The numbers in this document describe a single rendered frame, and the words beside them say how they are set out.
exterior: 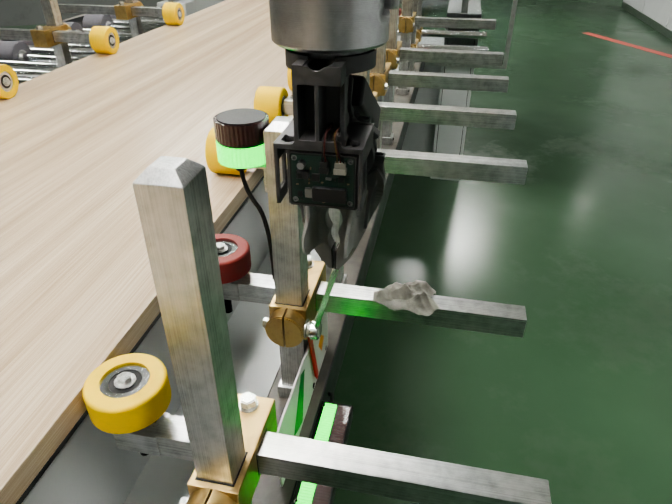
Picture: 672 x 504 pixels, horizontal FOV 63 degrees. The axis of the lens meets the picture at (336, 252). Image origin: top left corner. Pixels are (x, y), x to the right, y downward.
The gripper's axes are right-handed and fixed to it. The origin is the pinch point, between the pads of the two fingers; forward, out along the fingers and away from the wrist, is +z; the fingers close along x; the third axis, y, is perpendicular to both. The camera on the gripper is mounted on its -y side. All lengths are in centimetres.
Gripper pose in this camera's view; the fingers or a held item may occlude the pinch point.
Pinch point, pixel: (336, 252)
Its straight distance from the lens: 54.7
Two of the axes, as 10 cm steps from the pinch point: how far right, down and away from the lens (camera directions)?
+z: 0.0, 8.5, 5.3
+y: -2.0, 5.2, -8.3
